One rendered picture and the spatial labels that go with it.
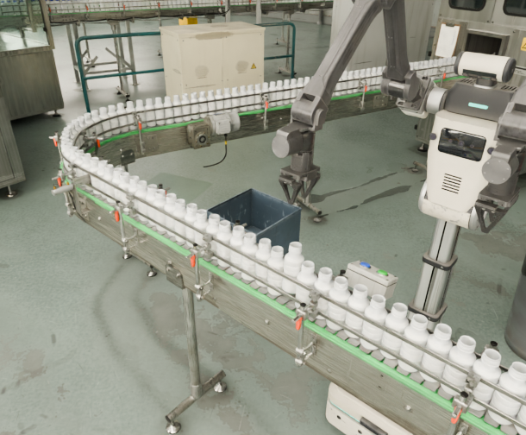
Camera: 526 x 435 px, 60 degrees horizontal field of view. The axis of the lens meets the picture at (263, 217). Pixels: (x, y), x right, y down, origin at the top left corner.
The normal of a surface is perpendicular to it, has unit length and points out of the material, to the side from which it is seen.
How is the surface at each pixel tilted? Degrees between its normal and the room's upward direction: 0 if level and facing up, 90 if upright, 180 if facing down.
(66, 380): 0
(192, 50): 90
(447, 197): 90
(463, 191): 90
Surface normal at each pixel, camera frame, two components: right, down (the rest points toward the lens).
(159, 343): 0.01, -0.86
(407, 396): -0.66, 0.37
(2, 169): 0.76, 0.34
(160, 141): 0.52, 0.44
